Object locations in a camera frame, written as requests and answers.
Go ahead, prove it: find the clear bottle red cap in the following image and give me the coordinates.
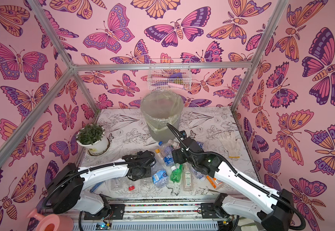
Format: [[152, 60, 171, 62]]
[[110, 177, 135, 191]]

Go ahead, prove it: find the white wire wall basket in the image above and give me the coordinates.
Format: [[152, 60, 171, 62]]
[[146, 58, 192, 90]]

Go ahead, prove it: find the clear bottle blue label large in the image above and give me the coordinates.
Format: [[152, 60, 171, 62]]
[[151, 162, 169, 188]]

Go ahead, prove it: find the grey mesh waste bin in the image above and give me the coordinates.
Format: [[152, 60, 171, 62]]
[[140, 90, 184, 143]]

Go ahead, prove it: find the pink watering can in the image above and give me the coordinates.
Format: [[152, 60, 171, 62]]
[[27, 208, 74, 231]]

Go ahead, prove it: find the orange label bottle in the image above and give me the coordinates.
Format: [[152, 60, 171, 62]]
[[206, 175, 223, 190]]

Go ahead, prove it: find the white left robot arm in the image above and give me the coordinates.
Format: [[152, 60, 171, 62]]
[[42, 151, 156, 218]]

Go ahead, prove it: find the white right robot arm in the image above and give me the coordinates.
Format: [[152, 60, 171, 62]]
[[173, 137, 306, 231]]

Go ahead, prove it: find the blue dotted work glove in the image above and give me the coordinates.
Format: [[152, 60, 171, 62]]
[[89, 181, 104, 193]]

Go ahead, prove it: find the clear bottle white cap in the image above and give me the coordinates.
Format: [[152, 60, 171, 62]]
[[182, 163, 193, 192]]

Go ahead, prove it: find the white work glove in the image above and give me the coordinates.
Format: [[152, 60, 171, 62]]
[[219, 131, 241, 159]]

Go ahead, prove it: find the potted green plant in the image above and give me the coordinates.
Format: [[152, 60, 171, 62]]
[[76, 124, 111, 156]]

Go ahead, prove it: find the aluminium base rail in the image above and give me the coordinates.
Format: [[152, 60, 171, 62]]
[[67, 195, 238, 231]]

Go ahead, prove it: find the green plastic bottle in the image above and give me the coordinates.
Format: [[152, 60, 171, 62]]
[[170, 164, 183, 183]]

